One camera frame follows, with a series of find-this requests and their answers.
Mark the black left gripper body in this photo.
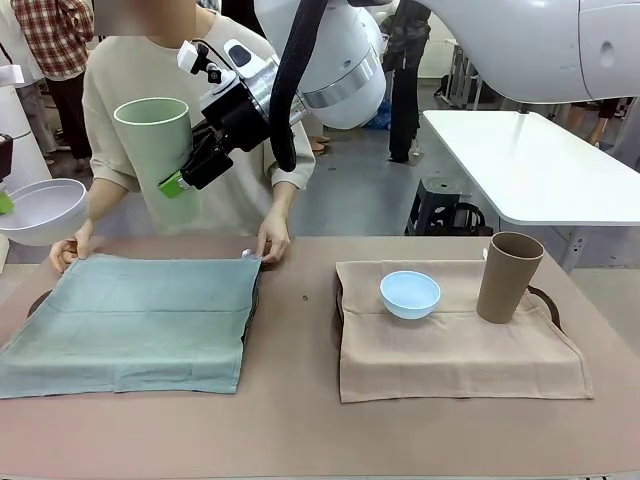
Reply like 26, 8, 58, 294
0, 133, 14, 182

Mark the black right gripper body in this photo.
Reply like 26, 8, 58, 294
200, 85, 274, 153

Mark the white bowl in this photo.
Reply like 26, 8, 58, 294
0, 178, 90, 247

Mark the pale green tall cup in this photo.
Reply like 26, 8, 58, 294
113, 98, 202, 236

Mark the green cloth mat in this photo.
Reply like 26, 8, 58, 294
0, 253, 264, 400

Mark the brown tall cup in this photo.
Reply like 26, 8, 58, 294
475, 231, 545, 325

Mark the person's left forearm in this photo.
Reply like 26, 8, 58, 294
262, 180, 296, 229

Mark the person's right forearm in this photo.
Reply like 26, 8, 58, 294
74, 177, 129, 241

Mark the beige cloth mat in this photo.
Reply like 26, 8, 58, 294
334, 259, 595, 405

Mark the person's right hand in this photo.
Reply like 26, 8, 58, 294
49, 230, 96, 274

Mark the person's left hand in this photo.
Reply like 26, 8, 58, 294
256, 219, 292, 266

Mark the person in light t-shirt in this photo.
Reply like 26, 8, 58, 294
81, 0, 317, 237

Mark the bystander in white top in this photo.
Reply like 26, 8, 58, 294
0, 0, 46, 84

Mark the bystander in plaid shirt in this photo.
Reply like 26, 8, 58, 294
13, 0, 95, 161

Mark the blue plastic bag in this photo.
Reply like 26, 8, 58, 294
370, 101, 392, 130

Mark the bystander in dark clothes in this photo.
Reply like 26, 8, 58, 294
382, 0, 432, 165

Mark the dark green plastic stool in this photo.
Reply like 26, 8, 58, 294
404, 177, 464, 236

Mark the light blue bowl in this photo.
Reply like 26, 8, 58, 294
379, 270, 442, 320

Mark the white background table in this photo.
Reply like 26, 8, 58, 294
422, 109, 640, 274

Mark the black cable hose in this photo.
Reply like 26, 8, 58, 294
269, 0, 331, 174

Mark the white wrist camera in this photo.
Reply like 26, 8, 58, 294
176, 40, 236, 96

